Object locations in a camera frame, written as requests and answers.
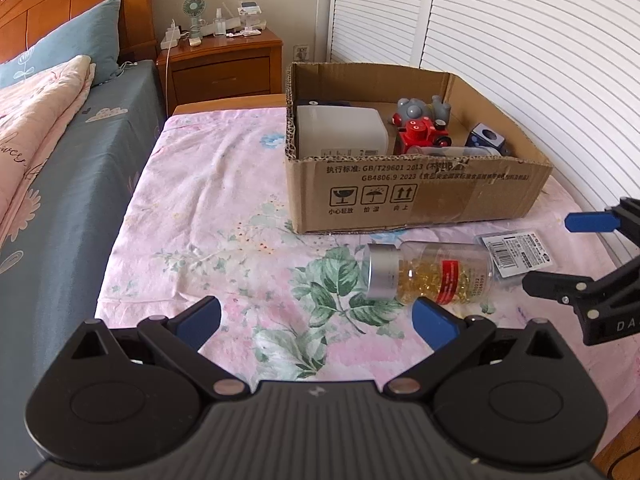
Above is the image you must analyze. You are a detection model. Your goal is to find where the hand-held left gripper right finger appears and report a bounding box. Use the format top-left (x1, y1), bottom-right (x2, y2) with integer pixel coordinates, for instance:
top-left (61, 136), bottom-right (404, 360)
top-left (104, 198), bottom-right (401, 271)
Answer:
top-left (384, 296), bottom-right (567, 402)

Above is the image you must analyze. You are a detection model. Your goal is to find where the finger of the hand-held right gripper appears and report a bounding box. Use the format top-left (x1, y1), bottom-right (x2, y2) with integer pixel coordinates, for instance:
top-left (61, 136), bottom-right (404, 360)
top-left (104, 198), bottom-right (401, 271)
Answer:
top-left (565, 197), bottom-right (640, 247)
top-left (522, 256), bottom-right (640, 311)

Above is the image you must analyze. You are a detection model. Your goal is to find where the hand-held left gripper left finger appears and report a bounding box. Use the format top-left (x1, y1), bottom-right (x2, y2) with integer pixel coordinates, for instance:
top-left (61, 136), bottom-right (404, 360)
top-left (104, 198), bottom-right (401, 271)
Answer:
top-left (70, 296), bottom-right (247, 402)

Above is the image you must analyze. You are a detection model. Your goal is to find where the black labelled packet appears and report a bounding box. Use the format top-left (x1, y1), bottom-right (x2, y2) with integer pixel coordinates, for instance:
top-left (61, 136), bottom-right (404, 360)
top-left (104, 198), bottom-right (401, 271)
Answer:
top-left (475, 230), bottom-right (555, 280)

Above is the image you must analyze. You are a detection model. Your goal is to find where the clear bottle of yellow capsules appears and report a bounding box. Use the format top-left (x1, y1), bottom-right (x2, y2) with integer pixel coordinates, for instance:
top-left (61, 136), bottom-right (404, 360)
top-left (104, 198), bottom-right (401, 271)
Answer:
top-left (361, 241), bottom-right (496, 307)

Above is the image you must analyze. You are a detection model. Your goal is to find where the cardboard box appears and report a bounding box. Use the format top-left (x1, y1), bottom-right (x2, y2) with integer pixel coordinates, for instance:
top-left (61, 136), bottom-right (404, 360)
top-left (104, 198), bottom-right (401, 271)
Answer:
top-left (284, 61), bottom-right (554, 235)

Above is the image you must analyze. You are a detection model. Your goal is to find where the blue cube toy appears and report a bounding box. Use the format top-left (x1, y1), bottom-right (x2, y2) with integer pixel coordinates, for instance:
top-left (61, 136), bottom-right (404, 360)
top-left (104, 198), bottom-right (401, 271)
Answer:
top-left (467, 122), bottom-right (512, 156)

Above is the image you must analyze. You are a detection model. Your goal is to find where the red toy car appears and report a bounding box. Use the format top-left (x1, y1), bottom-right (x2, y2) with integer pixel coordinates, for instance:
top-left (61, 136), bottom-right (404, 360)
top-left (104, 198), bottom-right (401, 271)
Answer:
top-left (390, 116), bottom-right (457, 156)

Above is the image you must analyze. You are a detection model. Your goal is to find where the grey elephant toy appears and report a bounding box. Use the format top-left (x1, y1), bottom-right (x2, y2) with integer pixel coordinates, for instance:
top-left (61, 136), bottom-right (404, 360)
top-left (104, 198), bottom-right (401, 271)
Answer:
top-left (395, 95), bottom-right (452, 131)

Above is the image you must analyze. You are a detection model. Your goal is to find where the pink floral blanket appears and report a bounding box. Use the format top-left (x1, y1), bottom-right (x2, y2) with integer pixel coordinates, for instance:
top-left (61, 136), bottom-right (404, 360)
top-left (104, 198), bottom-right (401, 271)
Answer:
top-left (95, 107), bottom-right (640, 436)

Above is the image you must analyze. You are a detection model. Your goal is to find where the white louvered closet door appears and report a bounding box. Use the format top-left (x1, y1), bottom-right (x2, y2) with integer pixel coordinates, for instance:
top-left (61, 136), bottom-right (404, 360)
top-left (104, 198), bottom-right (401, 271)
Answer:
top-left (420, 0), bottom-right (640, 241)
top-left (330, 0), bottom-right (441, 68)

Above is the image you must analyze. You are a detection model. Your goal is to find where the blue-grey bed sheet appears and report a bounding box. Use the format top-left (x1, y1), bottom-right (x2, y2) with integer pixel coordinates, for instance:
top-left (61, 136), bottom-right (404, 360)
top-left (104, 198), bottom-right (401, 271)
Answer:
top-left (0, 59), bottom-right (167, 480)

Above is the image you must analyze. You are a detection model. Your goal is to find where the white plastic container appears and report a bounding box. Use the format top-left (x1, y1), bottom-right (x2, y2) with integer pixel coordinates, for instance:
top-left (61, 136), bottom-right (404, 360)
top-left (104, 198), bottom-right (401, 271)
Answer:
top-left (295, 102), bottom-right (390, 159)

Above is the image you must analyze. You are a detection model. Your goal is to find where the wooden nightstand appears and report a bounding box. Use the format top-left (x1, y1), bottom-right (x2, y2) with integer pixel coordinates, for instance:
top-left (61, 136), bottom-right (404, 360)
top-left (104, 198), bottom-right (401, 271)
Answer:
top-left (156, 27), bottom-right (285, 116)

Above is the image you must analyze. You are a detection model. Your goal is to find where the pink quilt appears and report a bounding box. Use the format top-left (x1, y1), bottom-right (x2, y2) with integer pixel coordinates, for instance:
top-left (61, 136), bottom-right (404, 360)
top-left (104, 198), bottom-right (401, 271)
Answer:
top-left (0, 55), bottom-right (97, 226)

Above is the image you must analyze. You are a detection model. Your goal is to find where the blue-grey pillow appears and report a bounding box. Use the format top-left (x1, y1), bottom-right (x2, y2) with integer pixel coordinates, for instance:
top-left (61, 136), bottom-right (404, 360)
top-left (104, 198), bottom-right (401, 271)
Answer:
top-left (0, 0), bottom-right (124, 89)

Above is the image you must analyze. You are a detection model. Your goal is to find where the white phone stand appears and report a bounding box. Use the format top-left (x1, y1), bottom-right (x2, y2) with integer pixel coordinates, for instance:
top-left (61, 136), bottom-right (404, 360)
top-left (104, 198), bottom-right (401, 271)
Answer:
top-left (235, 0), bottom-right (267, 31)

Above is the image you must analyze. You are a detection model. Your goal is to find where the small green desk fan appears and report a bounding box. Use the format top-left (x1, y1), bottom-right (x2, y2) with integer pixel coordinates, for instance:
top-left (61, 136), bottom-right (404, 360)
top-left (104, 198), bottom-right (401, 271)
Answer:
top-left (181, 0), bottom-right (207, 41)

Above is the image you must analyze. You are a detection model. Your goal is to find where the wooden headboard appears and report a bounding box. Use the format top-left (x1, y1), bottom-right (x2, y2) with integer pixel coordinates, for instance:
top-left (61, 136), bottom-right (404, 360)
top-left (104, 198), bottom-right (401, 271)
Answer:
top-left (0, 0), bottom-right (157, 63)

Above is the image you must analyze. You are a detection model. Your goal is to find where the black cable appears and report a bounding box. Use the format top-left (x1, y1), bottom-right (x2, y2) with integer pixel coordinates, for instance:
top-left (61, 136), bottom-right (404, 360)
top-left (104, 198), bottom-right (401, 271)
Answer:
top-left (602, 452), bottom-right (640, 480)

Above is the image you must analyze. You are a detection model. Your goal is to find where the wooden bed frame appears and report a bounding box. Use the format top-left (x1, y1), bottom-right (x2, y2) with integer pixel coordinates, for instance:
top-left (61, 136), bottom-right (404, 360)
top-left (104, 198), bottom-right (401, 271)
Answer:
top-left (172, 94), bottom-right (288, 117)

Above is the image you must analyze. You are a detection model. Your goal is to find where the white cable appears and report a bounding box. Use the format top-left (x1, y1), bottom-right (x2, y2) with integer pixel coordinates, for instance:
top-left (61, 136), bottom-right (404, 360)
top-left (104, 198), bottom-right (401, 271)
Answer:
top-left (119, 46), bottom-right (173, 111)

